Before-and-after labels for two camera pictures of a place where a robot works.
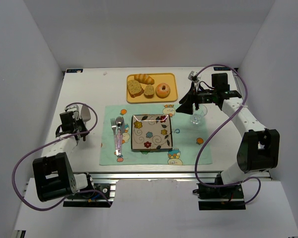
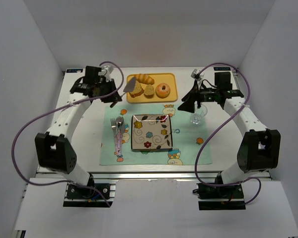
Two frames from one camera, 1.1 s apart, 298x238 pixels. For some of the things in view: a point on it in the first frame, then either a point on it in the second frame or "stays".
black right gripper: x=193 y=97 stays
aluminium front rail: x=111 y=178 stays
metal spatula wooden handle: x=85 y=116 -> x=129 y=87
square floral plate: x=151 y=132 stays
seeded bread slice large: x=134 y=88 stays
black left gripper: x=80 y=126 -> x=111 y=91
